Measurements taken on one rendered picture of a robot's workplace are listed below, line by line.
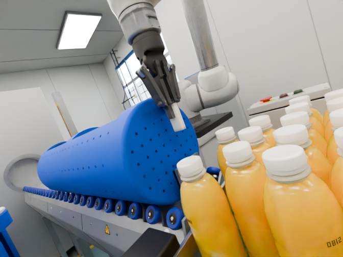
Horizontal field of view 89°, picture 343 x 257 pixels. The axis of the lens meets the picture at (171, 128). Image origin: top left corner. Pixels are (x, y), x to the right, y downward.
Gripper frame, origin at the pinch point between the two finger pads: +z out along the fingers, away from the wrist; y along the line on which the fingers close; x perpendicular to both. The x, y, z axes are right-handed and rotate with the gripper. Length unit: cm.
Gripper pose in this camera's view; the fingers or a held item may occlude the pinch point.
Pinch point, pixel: (175, 117)
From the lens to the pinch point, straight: 45.0
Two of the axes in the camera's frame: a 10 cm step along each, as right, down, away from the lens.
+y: 6.0, -3.2, 7.4
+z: 3.6, 9.3, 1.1
